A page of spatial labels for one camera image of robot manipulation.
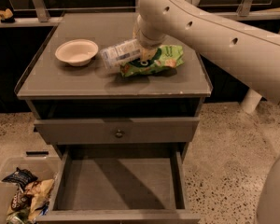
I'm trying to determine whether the green snack packet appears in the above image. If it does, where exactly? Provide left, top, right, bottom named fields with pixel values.
left=7, top=209, right=31, bottom=224

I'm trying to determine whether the small yellow black object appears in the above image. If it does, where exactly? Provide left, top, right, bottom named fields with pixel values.
left=0, top=8, right=15, bottom=23

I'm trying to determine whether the grey drawer cabinet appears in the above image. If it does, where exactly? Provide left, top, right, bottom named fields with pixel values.
left=14, top=10, right=213, bottom=224

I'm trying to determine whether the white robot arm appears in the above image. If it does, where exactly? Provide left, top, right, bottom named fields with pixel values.
left=136, top=0, right=280, bottom=224

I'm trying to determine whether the green snack bag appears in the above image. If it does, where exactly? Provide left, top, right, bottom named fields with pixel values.
left=120, top=45, right=184, bottom=77

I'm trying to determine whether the grey upper drawer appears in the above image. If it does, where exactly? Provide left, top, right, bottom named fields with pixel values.
left=35, top=117, right=199, bottom=145

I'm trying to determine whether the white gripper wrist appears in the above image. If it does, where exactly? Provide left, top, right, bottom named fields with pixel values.
left=133, top=16, right=166, bottom=61

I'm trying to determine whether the brown snack bag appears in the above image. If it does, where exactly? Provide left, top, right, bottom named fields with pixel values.
left=7, top=189, right=32, bottom=215

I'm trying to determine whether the clear plastic storage bin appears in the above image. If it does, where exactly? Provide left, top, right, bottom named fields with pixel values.
left=0, top=157, right=60, bottom=224

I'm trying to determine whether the blue plastic bottle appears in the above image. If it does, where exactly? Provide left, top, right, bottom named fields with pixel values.
left=100, top=39, right=141, bottom=69

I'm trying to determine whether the yellow chip bag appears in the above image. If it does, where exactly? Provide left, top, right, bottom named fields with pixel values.
left=25, top=179, right=54, bottom=222

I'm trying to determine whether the dark blue snack bag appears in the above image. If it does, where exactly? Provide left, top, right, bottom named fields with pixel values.
left=2, top=167, right=38, bottom=189

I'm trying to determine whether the grey metal railing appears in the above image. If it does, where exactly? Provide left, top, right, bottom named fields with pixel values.
left=0, top=0, right=280, bottom=29

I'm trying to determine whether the white paper bowl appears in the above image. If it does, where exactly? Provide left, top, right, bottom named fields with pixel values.
left=55, top=39, right=99, bottom=66

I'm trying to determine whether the grey open middle drawer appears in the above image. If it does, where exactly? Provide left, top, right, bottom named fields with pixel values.
left=36, top=148, right=200, bottom=224

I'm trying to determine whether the round metal drawer knob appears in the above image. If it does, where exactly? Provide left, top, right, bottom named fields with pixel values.
left=115, top=130, right=123, bottom=138

